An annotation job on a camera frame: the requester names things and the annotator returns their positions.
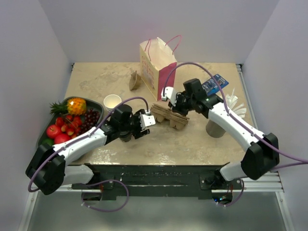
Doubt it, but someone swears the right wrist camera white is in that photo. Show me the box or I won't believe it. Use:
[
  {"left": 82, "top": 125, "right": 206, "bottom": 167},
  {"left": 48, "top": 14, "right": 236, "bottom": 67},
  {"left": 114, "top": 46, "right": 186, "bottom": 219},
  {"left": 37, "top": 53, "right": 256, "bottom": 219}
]
[{"left": 161, "top": 87, "right": 177, "bottom": 106}]

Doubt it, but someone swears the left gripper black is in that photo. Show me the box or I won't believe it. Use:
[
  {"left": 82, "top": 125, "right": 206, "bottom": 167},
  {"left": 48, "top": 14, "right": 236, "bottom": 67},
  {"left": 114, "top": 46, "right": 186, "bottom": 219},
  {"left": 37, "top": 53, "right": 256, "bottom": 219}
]
[{"left": 120, "top": 109, "right": 150, "bottom": 139}]

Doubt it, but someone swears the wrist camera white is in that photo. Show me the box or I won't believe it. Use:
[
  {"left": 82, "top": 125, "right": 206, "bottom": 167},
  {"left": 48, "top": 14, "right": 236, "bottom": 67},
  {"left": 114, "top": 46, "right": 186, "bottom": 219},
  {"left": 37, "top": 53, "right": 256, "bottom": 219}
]
[
  {"left": 140, "top": 114, "right": 156, "bottom": 129},
  {"left": 161, "top": 87, "right": 177, "bottom": 106}
]

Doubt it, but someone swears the dark red grapes bunch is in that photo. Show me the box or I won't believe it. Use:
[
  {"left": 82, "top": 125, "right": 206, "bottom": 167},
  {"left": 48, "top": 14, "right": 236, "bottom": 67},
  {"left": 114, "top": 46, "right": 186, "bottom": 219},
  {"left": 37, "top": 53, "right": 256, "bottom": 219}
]
[{"left": 76, "top": 108, "right": 101, "bottom": 135}]

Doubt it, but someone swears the toy pineapple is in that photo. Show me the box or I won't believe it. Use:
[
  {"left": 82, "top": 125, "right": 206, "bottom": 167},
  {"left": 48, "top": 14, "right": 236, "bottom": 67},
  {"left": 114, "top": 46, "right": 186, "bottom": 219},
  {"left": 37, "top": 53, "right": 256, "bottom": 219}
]
[{"left": 50, "top": 97, "right": 87, "bottom": 116}]

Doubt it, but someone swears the dark paper coffee cup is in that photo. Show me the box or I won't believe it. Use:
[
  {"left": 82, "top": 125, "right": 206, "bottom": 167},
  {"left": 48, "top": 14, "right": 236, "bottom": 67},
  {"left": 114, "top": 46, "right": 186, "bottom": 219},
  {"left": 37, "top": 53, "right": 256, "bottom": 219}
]
[{"left": 120, "top": 134, "right": 132, "bottom": 142}]

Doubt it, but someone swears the grey straw holder cup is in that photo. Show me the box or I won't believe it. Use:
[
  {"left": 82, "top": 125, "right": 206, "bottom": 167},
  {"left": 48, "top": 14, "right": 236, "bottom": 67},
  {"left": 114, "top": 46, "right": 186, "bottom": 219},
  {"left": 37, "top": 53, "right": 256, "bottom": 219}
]
[{"left": 206, "top": 120, "right": 226, "bottom": 138}]

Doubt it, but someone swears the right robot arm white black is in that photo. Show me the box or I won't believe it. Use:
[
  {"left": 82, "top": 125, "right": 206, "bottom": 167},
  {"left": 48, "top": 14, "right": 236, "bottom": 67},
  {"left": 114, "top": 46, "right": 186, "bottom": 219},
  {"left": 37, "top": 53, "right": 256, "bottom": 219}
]
[{"left": 161, "top": 78, "right": 280, "bottom": 189}]

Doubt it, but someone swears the dark green fruit tray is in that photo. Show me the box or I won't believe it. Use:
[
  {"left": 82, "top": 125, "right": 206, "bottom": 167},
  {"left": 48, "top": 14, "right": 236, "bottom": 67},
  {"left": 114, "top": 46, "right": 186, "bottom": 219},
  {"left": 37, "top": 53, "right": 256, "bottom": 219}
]
[{"left": 37, "top": 97, "right": 104, "bottom": 146}]

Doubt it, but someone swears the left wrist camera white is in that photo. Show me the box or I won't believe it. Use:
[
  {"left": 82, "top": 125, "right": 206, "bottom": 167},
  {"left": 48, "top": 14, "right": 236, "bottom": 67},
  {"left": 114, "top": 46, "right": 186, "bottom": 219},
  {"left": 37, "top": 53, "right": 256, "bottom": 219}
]
[{"left": 140, "top": 114, "right": 156, "bottom": 129}]

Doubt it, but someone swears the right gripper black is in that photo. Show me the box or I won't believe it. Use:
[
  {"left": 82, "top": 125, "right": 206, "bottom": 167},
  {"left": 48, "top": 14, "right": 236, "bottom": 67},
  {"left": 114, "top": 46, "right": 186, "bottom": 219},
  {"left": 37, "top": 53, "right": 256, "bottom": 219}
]
[{"left": 168, "top": 93, "right": 195, "bottom": 117}]

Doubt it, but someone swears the red apple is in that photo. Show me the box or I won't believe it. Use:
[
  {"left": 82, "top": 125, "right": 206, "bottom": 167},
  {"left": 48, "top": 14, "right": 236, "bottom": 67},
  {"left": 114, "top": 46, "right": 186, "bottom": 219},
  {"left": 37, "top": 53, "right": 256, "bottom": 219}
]
[
  {"left": 54, "top": 133, "right": 71, "bottom": 144},
  {"left": 46, "top": 124, "right": 62, "bottom": 139}
]

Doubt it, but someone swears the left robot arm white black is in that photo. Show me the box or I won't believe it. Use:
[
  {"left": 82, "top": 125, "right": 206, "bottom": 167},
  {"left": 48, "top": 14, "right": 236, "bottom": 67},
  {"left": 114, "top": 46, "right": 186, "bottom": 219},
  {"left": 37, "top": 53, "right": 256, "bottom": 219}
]
[{"left": 26, "top": 104, "right": 155, "bottom": 195}]

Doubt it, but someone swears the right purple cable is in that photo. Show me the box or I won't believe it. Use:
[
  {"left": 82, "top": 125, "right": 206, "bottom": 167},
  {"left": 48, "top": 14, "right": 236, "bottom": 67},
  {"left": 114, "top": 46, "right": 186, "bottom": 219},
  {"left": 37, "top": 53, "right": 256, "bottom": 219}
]
[{"left": 162, "top": 62, "right": 308, "bottom": 169}]

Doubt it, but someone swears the red apple front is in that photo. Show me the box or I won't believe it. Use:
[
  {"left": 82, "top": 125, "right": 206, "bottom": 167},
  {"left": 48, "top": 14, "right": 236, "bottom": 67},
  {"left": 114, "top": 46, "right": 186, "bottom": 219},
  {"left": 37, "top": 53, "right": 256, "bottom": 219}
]
[{"left": 54, "top": 133, "right": 71, "bottom": 144}]

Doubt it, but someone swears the red apple rear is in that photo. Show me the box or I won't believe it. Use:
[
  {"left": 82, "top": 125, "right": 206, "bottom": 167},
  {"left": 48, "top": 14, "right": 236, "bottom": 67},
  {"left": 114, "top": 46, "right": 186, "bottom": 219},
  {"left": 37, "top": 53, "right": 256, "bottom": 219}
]
[{"left": 46, "top": 124, "right": 62, "bottom": 139}]

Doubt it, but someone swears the single cardboard cup carrier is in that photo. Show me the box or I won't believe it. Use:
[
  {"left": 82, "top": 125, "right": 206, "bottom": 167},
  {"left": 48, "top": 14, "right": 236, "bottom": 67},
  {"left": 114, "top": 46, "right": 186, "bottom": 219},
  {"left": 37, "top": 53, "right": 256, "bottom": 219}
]
[{"left": 129, "top": 71, "right": 142, "bottom": 90}]

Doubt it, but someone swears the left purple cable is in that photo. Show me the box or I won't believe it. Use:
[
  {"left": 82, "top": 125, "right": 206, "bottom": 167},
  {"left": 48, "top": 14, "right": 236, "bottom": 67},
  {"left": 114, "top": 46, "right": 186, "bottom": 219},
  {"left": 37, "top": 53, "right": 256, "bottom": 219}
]
[{"left": 27, "top": 96, "right": 151, "bottom": 193}]

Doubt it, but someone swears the blue razor package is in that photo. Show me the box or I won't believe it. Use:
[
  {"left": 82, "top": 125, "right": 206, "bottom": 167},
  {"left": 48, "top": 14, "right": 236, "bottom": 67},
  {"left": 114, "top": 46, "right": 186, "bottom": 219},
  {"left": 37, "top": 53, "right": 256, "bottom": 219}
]
[{"left": 202, "top": 74, "right": 229, "bottom": 95}]

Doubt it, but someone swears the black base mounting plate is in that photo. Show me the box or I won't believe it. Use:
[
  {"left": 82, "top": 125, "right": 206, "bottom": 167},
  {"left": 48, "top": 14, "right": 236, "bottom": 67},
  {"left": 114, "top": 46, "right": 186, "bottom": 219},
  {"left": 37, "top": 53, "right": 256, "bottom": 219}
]
[{"left": 71, "top": 164, "right": 241, "bottom": 201}]

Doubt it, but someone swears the green lime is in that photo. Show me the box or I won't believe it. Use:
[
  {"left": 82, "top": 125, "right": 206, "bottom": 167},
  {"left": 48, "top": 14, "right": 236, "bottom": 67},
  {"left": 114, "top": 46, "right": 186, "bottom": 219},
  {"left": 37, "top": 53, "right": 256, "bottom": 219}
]
[{"left": 41, "top": 138, "right": 54, "bottom": 146}]

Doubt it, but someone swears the purple cable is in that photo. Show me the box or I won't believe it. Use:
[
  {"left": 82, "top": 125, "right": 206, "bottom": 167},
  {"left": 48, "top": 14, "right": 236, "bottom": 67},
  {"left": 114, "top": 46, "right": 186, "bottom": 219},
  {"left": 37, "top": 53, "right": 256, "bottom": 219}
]
[
  {"left": 162, "top": 62, "right": 308, "bottom": 169},
  {"left": 27, "top": 96, "right": 151, "bottom": 193}
]

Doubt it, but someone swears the pink beige paper bag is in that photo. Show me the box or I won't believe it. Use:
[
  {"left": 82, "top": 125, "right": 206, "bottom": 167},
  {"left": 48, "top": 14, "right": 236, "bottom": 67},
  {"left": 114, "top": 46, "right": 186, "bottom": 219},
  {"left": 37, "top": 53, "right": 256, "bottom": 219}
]
[{"left": 140, "top": 35, "right": 182, "bottom": 101}]

